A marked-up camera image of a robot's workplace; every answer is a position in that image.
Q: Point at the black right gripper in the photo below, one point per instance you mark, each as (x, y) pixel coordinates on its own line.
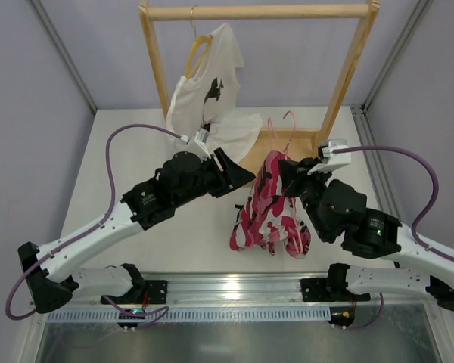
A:
(300, 181)

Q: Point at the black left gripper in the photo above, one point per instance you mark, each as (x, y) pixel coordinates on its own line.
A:
(219, 178)

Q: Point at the pink camouflage trousers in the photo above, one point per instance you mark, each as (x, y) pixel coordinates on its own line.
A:
(268, 219)

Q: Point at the pink wire clothes hanger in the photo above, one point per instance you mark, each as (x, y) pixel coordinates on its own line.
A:
(272, 133)

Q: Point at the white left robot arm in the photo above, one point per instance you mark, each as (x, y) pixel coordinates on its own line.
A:
(54, 271)

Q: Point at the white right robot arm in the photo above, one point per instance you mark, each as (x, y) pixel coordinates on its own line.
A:
(422, 271)

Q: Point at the yellow clothes hanger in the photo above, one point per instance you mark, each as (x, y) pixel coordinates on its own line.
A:
(202, 44)

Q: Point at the wooden clothes rack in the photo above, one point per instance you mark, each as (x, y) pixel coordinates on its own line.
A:
(296, 57)

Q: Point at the white printed t-shirt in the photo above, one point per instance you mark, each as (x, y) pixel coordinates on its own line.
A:
(208, 100)

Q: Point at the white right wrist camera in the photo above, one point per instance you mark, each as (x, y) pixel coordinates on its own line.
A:
(333, 156)

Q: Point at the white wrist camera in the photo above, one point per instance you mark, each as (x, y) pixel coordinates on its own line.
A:
(197, 144)
(333, 156)

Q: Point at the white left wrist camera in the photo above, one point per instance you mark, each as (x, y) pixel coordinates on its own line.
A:
(197, 144)

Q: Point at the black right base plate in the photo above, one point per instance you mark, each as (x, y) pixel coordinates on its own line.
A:
(314, 290)

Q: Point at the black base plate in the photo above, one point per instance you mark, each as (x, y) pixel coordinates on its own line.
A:
(314, 290)
(155, 292)

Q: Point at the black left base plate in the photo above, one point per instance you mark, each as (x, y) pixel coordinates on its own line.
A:
(155, 292)

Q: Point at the slotted cable duct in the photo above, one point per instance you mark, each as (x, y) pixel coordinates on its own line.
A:
(195, 315)

